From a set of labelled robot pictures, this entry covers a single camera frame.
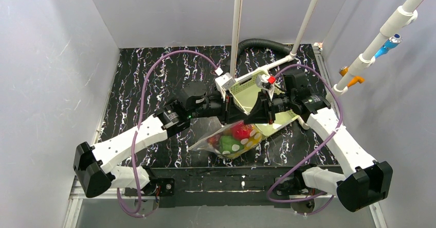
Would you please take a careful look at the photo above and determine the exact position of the clear zip top bag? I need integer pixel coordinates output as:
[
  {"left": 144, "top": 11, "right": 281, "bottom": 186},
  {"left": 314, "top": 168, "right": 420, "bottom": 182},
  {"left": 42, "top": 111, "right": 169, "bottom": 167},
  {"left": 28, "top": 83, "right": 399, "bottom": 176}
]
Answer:
[{"left": 188, "top": 121, "right": 265, "bottom": 160}]

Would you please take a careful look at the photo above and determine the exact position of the red fake apple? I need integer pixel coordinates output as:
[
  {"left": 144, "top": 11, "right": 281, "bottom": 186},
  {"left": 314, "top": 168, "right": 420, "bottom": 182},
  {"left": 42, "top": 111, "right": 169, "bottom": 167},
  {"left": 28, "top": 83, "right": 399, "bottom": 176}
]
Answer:
[{"left": 231, "top": 122, "right": 253, "bottom": 141}]

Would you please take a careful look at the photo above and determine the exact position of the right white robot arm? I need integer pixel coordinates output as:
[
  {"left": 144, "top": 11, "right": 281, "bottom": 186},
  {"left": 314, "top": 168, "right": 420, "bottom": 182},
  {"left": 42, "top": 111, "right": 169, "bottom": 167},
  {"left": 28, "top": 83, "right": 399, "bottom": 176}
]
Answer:
[{"left": 267, "top": 65, "right": 393, "bottom": 212}]

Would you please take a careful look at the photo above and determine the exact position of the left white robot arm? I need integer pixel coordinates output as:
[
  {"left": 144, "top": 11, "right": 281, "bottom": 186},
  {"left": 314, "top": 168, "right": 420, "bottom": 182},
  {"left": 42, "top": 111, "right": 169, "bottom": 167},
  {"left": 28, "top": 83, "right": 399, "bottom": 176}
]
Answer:
[{"left": 73, "top": 81, "right": 248, "bottom": 198}]

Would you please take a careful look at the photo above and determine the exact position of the yellow fake banana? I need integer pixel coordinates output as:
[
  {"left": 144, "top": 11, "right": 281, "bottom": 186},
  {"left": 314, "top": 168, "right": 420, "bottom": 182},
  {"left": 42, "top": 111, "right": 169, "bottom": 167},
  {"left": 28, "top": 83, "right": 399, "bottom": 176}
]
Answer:
[{"left": 240, "top": 133, "right": 263, "bottom": 150}]

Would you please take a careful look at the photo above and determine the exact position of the green fake pepper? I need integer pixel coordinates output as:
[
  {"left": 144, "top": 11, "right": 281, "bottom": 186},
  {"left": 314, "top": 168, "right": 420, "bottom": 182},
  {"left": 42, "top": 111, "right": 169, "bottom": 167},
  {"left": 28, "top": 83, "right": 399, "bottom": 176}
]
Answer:
[{"left": 219, "top": 135, "right": 241, "bottom": 155}]

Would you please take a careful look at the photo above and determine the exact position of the dark red fake fruit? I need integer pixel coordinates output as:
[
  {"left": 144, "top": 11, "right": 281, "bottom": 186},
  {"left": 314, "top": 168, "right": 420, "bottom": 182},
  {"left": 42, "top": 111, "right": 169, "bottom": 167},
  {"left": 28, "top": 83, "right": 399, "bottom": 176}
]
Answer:
[{"left": 207, "top": 134, "right": 221, "bottom": 147}]

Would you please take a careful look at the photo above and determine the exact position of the light green plastic basket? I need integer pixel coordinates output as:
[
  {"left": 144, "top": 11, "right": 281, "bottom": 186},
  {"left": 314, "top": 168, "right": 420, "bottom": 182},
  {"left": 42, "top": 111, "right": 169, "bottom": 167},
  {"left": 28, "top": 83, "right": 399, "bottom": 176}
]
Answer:
[{"left": 227, "top": 70, "right": 300, "bottom": 138}]

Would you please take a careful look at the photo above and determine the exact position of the orange clamp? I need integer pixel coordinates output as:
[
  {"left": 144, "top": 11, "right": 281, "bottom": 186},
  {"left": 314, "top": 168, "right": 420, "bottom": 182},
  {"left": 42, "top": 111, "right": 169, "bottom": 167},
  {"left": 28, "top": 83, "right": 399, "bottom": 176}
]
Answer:
[{"left": 339, "top": 66, "right": 365, "bottom": 89}]

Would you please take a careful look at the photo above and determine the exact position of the white pvc pipe right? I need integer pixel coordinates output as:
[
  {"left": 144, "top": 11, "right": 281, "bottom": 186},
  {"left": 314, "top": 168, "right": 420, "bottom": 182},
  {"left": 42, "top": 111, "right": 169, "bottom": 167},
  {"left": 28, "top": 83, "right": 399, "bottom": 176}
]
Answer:
[{"left": 334, "top": 0, "right": 423, "bottom": 95}]

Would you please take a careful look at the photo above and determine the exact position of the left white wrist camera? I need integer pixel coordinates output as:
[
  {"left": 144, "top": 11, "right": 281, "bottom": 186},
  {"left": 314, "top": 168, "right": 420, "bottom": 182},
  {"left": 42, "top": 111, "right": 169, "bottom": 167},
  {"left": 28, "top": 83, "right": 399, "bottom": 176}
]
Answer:
[{"left": 214, "top": 67, "right": 236, "bottom": 101}]

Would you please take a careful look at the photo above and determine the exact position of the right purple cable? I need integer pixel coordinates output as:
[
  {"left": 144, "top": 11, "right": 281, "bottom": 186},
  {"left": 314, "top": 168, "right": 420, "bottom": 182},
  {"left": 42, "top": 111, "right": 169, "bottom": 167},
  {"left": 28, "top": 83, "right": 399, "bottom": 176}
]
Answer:
[{"left": 266, "top": 64, "right": 344, "bottom": 216}]

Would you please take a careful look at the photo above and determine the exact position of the purple cable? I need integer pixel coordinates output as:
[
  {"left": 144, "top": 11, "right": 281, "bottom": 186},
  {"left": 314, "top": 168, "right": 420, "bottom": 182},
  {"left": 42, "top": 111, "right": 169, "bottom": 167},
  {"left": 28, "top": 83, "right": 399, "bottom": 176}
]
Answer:
[
  {"left": 266, "top": 64, "right": 344, "bottom": 216},
  {"left": 116, "top": 50, "right": 221, "bottom": 219}
]

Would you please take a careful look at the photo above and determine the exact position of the white pvc pipe frame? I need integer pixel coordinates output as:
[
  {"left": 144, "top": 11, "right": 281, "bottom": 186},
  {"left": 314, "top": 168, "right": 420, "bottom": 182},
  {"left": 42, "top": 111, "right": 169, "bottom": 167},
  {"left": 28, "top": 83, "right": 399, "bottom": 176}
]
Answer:
[{"left": 221, "top": 0, "right": 326, "bottom": 76}]

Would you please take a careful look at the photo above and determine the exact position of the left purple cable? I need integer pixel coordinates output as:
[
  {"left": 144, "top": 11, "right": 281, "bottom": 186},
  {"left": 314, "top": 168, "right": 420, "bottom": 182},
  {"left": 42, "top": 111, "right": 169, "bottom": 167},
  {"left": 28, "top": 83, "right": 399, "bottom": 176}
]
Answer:
[{"left": 116, "top": 50, "right": 221, "bottom": 219}]

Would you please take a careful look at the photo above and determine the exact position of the aluminium frame rail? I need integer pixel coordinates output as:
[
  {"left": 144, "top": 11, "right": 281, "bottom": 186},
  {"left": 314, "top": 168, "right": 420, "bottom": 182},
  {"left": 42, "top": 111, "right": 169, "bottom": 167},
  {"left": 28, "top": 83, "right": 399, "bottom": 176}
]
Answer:
[{"left": 63, "top": 182, "right": 387, "bottom": 227}]

